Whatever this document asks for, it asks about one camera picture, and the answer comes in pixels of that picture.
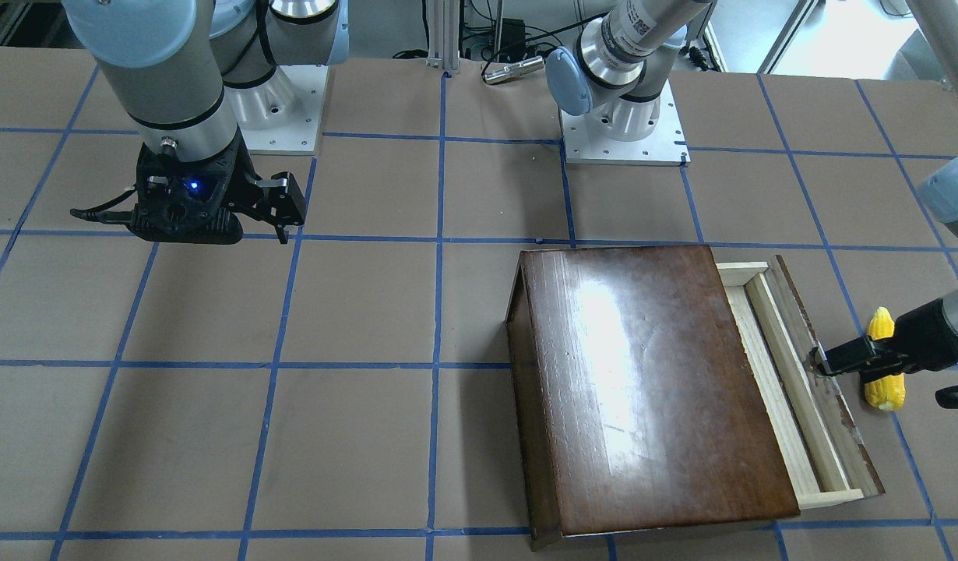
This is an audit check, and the yellow plastic corn cob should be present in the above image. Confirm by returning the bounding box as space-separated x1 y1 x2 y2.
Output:
862 306 907 413

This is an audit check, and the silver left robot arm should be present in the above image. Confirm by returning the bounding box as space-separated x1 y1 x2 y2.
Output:
808 1 958 411

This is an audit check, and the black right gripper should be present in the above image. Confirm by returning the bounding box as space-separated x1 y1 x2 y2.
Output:
69 132 307 245

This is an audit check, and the aluminium extrusion post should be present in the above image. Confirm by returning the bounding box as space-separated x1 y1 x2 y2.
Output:
424 0 462 76

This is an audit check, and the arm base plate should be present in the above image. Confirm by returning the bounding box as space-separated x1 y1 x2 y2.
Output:
558 81 692 167
226 66 330 156

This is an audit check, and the dark brown wooden cabinet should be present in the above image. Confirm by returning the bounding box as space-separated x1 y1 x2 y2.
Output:
506 245 800 552

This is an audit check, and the black cables bundle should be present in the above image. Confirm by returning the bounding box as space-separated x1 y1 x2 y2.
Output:
393 0 604 67

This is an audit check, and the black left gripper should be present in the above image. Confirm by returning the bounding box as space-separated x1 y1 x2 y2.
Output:
812 297 958 411

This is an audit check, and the silver cylindrical tool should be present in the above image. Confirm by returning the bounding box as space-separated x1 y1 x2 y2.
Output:
481 55 544 86

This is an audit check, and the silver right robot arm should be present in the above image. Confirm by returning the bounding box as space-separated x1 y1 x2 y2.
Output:
63 1 350 245

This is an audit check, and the black power adapter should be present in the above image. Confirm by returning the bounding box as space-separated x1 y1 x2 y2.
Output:
493 18 527 62

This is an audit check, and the light wood drawer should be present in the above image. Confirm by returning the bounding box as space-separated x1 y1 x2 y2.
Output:
717 256 885 510

